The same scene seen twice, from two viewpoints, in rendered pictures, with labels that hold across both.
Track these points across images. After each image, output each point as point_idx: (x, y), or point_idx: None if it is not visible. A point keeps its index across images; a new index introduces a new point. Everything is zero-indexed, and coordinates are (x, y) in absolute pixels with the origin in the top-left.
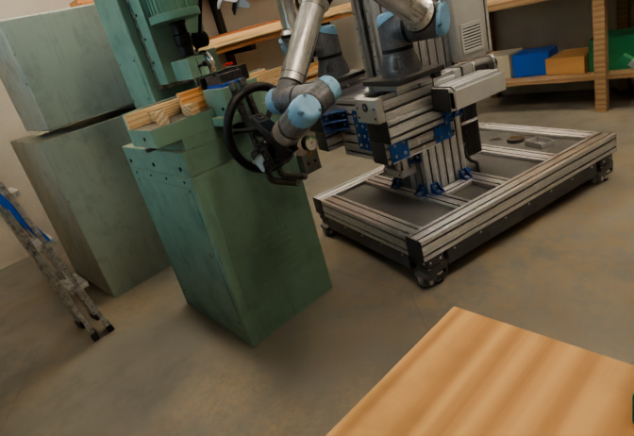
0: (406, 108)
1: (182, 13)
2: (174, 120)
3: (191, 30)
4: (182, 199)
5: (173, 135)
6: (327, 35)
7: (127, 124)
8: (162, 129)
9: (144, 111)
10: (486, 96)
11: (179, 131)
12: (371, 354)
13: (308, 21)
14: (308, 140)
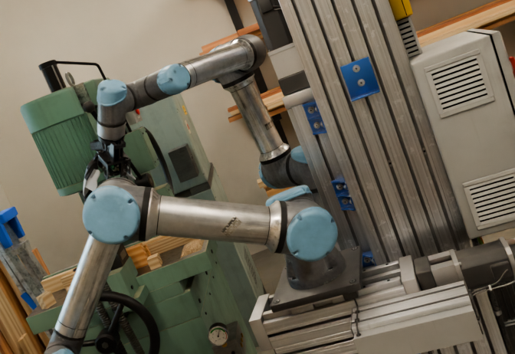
0: (306, 332)
1: (72, 190)
2: (59, 302)
3: (140, 171)
4: None
5: (49, 322)
6: (304, 165)
7: (44, 289)
8: (37, 317)
9: (60, 277)
10: (431, 349)
11: (56, 318)
12: None
13: (84, 261)
14: (213, 332)
